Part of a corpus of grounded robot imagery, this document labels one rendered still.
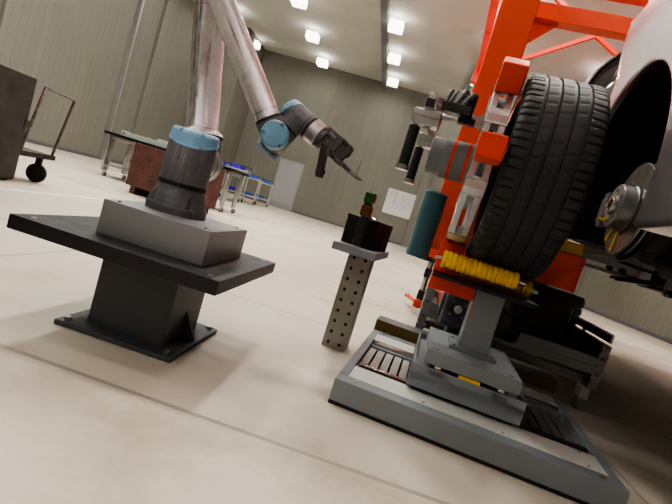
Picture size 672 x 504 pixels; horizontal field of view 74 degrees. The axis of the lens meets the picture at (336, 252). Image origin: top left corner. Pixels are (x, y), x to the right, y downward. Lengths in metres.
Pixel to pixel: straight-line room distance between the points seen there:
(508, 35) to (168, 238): 1.71
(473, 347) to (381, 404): 0.42
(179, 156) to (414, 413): 1.03
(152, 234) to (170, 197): 0.15
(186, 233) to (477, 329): 1.00
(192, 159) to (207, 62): 0.39
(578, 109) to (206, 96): 1.16
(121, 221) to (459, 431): 1.12
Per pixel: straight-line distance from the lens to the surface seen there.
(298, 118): 1.65
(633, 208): 1.74
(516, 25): 2.36
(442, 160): 1.61
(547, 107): 1.44
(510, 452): 1.43
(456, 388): 1.52
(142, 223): 1.37
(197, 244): 1.30
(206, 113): 1.67
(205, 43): 1.72
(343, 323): 1.90
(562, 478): 1.48
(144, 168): 6.49
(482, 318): 1.62
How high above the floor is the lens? 0.55
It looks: 5 degrees down
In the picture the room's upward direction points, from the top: 17 degrees clockwise
